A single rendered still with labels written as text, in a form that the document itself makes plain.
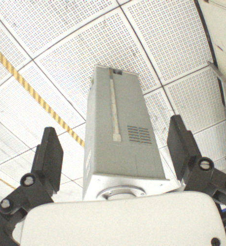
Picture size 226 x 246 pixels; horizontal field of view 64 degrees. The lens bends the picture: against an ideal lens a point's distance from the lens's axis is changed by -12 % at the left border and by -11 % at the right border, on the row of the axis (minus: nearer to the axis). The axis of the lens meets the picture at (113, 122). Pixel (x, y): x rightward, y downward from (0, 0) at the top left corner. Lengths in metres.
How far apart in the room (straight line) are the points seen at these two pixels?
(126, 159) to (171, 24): 0.80
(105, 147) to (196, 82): 0.91
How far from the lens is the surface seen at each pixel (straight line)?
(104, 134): 0.77
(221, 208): 0.88
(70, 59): 1.23
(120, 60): 1.22
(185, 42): 1.27
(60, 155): 0.16
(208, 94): 1.55
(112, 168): 0.68
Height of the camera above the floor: 1.10
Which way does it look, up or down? 47 degrees down
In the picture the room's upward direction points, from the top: 175 degrees clockwise
